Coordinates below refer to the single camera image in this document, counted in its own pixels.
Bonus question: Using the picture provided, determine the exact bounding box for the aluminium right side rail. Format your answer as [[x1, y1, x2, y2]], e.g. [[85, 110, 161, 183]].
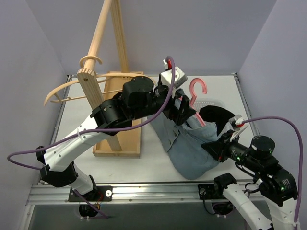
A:
[[233, 73, 261, 147]]

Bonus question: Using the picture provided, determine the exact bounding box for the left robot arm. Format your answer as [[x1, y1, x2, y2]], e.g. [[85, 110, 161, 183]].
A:
[[36, 70, 196, 201]]

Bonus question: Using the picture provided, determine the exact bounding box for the black skirt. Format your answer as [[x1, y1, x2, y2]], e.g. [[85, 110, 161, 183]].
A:
[[198, 105, 235, 135]]

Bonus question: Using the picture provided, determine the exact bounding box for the pink plastic hanger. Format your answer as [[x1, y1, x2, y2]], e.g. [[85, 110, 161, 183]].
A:
[[188, 77, 208, 127]]

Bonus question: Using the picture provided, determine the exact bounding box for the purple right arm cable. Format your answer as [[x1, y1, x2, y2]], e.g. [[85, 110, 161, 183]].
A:
[[241, 115, 303, 223]]

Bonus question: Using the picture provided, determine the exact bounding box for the light blue denim shirt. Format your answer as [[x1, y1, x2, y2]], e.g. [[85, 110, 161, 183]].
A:
[[150, 113, 219, 180]]

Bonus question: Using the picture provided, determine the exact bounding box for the aluminium front rail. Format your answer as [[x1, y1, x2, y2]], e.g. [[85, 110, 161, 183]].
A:
[[26, 181, 213, 205]]

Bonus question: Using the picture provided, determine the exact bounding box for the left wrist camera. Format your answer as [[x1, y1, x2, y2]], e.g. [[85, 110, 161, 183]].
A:
[[159, 58, 188, 92]]

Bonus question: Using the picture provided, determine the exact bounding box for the white perforated plastic basket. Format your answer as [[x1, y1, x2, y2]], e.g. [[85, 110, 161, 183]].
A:
[[192, 98, 225, 112]]

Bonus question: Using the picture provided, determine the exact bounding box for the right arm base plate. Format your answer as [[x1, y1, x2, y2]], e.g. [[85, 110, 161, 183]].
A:
[[198, 183, 233, 216]]

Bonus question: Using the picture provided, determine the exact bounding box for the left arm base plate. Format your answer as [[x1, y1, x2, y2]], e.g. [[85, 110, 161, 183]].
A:
[[68, 185, 113, 216]]

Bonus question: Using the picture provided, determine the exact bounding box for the beige plastic hanger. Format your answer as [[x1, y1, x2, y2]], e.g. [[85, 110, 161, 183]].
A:
[[44, 56, 146, 106]]

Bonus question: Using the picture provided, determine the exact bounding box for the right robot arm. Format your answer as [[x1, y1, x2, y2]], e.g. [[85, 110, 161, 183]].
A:
[[201, 130, 299, 230]]

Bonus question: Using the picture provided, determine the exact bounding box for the aluminium rail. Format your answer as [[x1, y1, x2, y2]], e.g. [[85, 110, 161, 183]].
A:
[[26, 181, 213, 205], [233, 73, 261, 147]]

